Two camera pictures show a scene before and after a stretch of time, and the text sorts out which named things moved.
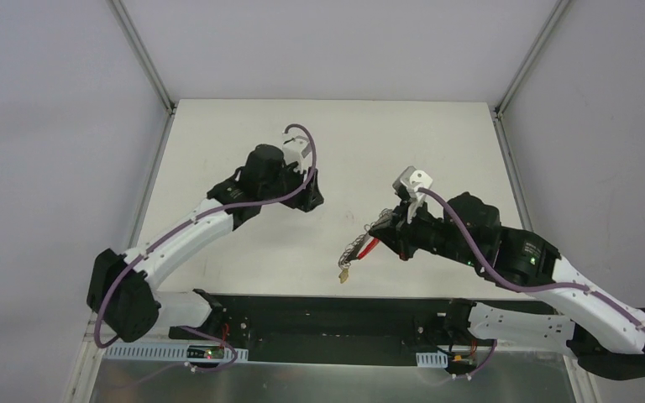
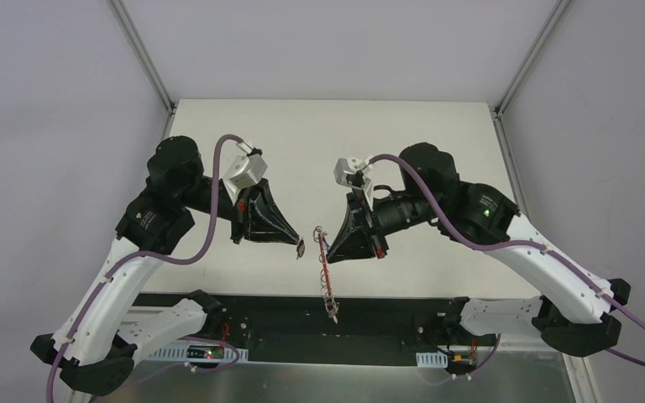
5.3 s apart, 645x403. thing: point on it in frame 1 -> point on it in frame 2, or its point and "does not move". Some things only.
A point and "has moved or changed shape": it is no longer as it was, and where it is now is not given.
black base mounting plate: (384, 330) does not move
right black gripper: (399, 227) -> (364, 223)
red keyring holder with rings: (364, 244) has moved or changed shape
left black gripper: (310, 193) -> (245, 217)
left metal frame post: (140, 46) does not move
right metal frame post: (532, 57) does not move
